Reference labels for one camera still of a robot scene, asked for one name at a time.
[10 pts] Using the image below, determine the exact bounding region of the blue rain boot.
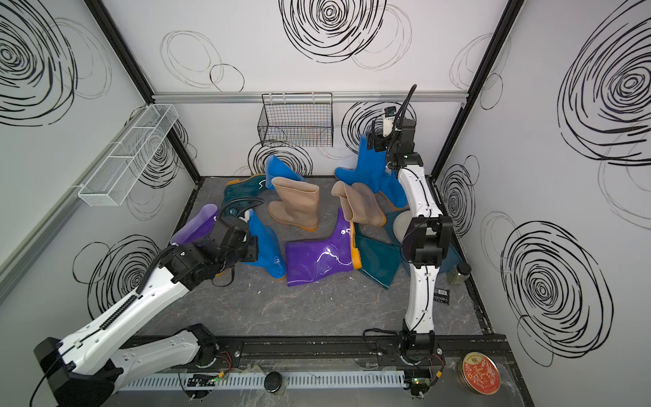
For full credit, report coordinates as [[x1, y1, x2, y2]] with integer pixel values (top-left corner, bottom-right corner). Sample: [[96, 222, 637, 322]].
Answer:
[[335, 135, 389, 198], [380, 172, 408, 210], [245, 209, 287, 280], [264, 155, 304, 190]]

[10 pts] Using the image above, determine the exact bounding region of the purple rain boot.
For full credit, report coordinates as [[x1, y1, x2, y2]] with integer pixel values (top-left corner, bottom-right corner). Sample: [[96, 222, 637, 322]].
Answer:
[[171, 203, 219, 246], [286, 209, 362, 287]]

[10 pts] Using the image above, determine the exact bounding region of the beige rain boot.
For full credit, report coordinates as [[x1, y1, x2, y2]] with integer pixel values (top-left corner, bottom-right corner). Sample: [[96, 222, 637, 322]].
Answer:
[[268, 176, 320, 232], [331, 181, 387, 227]]

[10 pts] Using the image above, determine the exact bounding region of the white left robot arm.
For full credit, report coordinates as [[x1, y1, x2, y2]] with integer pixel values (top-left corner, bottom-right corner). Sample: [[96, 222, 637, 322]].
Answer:
[[34, 205, 259, 406]]

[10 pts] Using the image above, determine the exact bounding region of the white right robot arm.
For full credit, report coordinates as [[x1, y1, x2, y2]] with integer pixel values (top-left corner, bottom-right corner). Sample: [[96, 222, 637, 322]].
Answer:
[[367, 109, 453, 366]]

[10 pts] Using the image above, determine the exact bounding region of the dark green rain boot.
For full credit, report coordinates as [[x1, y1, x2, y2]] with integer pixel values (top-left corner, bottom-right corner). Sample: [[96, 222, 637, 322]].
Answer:
[[354, 225, 401, 290], [219, 174, 267, 218]]

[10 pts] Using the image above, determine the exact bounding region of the grey round plate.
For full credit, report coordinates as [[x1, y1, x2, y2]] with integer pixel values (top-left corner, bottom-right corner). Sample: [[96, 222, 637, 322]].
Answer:
[[390, 210, 412, 248]]

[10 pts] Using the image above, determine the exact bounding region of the teal square tray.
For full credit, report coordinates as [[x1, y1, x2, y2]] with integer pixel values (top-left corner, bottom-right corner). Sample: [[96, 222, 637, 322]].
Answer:
[[384, 210, 462, 273]]

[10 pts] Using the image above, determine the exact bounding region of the black round knob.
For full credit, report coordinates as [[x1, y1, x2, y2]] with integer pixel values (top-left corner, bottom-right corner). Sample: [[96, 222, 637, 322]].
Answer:
[[264, 371, 284, 393]]

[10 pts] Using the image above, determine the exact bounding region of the small glass jar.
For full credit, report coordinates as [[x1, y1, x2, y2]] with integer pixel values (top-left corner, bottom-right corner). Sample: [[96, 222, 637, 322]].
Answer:
[[447, 262, 472, 285]]

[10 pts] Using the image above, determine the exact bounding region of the small black packet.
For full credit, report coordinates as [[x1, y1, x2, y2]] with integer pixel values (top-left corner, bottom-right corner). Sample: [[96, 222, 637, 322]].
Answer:
[[433, 288, 450, 305]]

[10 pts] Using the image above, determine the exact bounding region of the red round tin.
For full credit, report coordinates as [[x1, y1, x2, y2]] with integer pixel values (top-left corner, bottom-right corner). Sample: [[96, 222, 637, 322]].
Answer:
[[456, 351, 501, 396]]

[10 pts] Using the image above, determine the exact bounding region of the black wire basket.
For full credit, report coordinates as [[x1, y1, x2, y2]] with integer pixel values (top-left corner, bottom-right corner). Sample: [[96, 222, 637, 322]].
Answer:
[[257, 93, 334, 148]]

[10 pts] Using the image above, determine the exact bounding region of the white wire basket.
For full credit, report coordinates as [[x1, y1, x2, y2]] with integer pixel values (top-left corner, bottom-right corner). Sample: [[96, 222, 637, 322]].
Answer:
[[77, 104, 179, 207]]

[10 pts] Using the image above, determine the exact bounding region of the white slotted cable duct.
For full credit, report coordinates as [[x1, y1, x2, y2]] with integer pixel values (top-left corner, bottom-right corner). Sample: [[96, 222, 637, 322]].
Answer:
[[122, 371, 407, 392]]

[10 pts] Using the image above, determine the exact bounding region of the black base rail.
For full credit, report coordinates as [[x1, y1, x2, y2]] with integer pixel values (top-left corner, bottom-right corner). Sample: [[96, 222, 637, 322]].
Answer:
[[126, 332, 512, 368]]

